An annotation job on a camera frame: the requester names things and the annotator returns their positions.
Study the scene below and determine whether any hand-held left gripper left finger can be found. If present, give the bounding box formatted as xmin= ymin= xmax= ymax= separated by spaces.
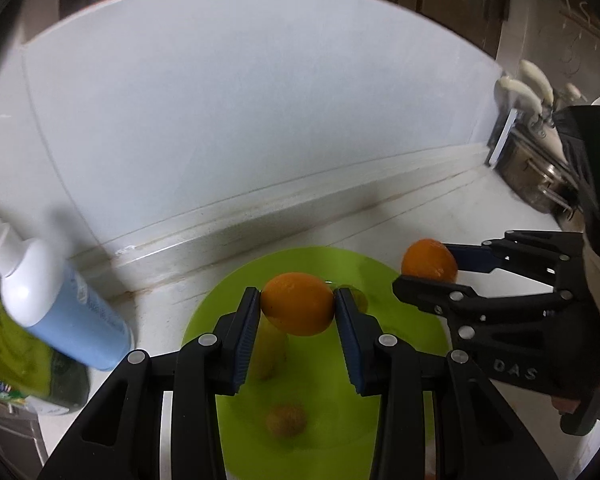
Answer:
xmin=37 ymin=287 xmax=262 ymax=480

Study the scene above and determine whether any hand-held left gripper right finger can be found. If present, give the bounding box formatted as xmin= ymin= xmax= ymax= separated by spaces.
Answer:
xmin=334 ymin=287 xmax=563 ymax=480

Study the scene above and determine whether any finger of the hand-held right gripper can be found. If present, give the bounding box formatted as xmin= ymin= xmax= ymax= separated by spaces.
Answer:
xmin=444 ymin=230 xmax=587 ymax=293
xmin=392 ymin=275 xmax=588 ymax=361

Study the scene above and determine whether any orange mandarin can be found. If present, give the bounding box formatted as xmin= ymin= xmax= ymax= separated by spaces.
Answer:
xmin=261 ymin=272 xmax=336 ymax=337
xmin=401 ymin=239 xmax=458 ymax=285

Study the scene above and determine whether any small green tomato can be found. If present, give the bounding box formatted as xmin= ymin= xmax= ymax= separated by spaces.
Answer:
xmin=336 ymin=285 xmax=369 ymax=313

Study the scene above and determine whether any green plate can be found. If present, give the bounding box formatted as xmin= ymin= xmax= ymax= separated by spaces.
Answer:
xmin=180 ymin=246 xmax=453 ymax=480

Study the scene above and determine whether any person's right hand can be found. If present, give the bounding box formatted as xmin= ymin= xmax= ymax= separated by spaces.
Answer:
xmin=551 ymin=395 xmax=583 ymax=415

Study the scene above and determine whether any large steel pot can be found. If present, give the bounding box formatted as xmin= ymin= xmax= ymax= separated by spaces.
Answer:
xmin=495 ymin=130 xmax=577 ymax=213

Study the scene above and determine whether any white dish rack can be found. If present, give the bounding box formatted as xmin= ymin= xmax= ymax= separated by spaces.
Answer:
xmin=485 ymin=107 xmax=587 ymax=231

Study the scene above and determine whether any white blue pump bottle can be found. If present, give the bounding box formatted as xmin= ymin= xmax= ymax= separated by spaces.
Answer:
xmin=0 ymin=205 xmax=134 ymax=372

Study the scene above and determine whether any green dish soap bottle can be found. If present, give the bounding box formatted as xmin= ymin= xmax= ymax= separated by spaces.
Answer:
xmin=0 ymin=260 xmax=91 ymax=417

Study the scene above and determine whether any cream pan handle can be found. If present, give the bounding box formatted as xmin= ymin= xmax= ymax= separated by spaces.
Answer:
xmin=495 ymin=77 xmax=546 ymax=116
xmin=519 ymin=59 xmax=556 ymax=106

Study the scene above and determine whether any white wire wall rack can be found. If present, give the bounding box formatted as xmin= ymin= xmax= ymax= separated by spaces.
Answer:
xmin=555 ymin=0 xmax=600 ymax=78

